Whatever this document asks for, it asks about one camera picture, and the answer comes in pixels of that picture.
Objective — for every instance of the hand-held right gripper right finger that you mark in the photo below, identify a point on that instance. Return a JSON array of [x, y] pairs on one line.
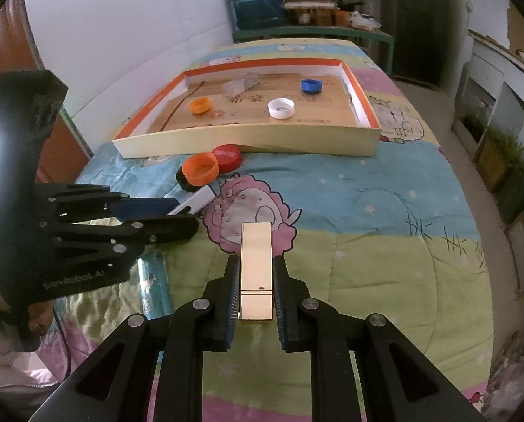
[[279, 299]]

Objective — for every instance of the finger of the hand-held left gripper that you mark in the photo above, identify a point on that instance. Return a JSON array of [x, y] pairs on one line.
[[150, 206], [174, 228]]

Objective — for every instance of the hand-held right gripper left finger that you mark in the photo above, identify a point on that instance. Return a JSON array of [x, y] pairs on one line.
[[232, 299]]

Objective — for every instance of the small white printed box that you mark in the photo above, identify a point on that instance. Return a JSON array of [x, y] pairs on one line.
[[196, 200]]

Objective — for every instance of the long gold box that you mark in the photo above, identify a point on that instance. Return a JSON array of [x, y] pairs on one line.
[[255, 268]]

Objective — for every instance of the black bottle cap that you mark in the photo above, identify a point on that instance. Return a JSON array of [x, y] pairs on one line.
[[183, 181]]

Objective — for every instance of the long teal box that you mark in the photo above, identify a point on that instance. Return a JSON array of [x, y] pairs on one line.
[[154, 281]]

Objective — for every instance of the orange bottle cap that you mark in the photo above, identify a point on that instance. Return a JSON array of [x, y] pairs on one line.
[[201, 168], [200, 105]]

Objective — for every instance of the red bottle cap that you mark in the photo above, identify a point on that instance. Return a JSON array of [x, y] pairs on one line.
[[226, 156]]

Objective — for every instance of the shallow white orange tray box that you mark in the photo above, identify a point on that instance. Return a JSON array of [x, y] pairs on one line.
[[244, 138]]

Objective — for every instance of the clear plastic box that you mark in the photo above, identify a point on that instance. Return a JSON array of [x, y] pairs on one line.
[[242, 85]]

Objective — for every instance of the white bottle cap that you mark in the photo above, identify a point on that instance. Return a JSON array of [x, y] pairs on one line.
[[281, 108]]

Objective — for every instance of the blue bottle cap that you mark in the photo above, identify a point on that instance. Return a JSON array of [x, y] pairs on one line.
[[311, 85]]

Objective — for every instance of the flattened cardboard liner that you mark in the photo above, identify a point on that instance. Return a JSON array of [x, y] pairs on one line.
[[262, 92]]

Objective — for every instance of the green metal table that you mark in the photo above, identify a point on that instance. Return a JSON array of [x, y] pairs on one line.
[[314, 33]]

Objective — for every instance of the orange pickle jar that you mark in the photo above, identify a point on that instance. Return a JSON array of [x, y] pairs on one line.
[[322, 16], [299, 16], [341, 17]]

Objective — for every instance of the potted plant in green box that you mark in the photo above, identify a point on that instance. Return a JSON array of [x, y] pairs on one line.
[[516, 195]]

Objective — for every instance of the potted plant in yellow box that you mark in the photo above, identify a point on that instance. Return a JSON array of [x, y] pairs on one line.
[[499, 156]]

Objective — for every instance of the black wok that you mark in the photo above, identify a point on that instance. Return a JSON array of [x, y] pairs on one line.
[[347, 4]]

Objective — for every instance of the white plastic bag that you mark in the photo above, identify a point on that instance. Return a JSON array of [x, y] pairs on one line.
[[365, 20]]

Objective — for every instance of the dark green refrigerator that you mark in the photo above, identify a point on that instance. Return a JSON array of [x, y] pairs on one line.
[[413, 22]]

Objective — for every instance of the grey kitchen counter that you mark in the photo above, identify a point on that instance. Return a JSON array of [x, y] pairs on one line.
[[499, 79]]

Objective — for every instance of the brown wooden door frame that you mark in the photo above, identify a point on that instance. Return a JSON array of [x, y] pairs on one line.
[[7, 44]]

